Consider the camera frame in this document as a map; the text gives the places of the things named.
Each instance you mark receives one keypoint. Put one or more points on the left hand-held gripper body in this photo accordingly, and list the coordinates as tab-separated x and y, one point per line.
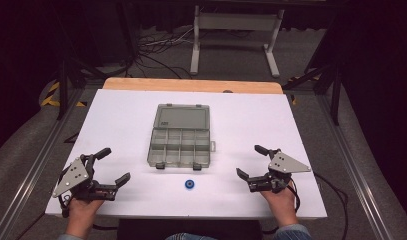
74	176

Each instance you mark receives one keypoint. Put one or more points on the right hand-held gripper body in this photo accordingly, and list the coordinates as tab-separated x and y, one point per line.
284	164

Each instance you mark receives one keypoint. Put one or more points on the person's left hand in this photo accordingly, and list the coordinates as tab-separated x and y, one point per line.
82	211

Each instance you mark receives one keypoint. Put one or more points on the person's right hand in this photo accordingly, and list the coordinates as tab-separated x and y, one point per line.
280	205

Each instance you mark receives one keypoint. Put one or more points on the clear plastic compartment box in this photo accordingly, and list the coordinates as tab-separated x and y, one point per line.
181	133

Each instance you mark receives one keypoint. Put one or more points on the yellow black hazard tape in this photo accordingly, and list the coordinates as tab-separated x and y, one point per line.
51	98

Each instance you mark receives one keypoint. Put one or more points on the person's legs in jeans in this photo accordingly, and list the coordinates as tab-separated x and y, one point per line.
191	237

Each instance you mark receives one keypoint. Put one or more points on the black tripod stand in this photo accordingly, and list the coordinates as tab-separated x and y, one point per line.
69	70
327	76

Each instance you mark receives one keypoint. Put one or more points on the white metal stand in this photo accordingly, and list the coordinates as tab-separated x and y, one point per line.
236	23

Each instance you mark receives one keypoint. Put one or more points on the aluminium rail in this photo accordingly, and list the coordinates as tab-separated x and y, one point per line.
31	173
354	166

